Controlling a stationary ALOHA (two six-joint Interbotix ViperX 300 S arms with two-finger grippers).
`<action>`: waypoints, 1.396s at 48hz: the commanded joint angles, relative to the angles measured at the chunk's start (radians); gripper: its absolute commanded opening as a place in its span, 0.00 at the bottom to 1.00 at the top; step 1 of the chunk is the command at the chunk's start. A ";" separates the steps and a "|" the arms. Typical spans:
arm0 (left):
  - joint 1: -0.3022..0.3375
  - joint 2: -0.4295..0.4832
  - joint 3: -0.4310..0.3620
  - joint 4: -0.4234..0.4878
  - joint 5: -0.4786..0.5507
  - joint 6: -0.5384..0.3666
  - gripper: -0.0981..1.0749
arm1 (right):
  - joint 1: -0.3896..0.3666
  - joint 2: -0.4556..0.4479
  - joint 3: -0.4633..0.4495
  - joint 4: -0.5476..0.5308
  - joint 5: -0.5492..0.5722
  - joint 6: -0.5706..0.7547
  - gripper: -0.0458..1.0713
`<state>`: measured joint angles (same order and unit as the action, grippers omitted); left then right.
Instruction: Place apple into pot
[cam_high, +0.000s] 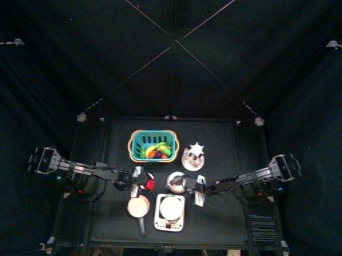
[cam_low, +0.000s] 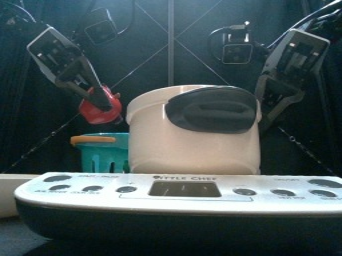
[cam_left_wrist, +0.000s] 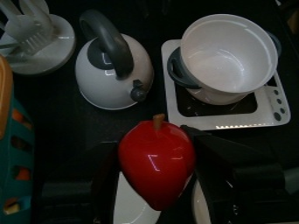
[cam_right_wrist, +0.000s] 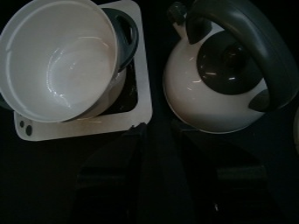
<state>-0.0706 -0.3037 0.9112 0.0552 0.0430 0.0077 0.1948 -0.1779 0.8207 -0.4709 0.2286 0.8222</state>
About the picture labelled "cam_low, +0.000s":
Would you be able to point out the red toy apple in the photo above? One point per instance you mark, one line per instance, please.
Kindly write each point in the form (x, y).
(95, 111)

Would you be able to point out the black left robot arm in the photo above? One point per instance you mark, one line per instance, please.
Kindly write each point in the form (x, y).
(14, 15)

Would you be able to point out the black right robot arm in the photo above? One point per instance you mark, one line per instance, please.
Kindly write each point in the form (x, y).
(327, 20)

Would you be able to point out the dark grey pot lid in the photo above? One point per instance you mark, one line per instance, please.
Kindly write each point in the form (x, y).
(214, 110)

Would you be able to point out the white toy cooking pot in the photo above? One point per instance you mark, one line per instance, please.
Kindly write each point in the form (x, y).
(177, 150)

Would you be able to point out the white toy cooker control panel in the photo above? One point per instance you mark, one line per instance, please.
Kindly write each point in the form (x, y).
(187, 200)

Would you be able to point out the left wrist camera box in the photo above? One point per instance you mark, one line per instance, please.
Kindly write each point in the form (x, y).
(100, 28)

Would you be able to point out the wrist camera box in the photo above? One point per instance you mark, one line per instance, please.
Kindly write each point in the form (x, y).
(236, 50)
(100, 28)

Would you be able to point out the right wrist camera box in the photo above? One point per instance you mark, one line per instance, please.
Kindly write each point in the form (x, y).
(236, 50)

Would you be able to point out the grey vertical frame pole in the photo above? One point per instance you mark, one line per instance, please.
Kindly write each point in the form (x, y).
(171, 40)

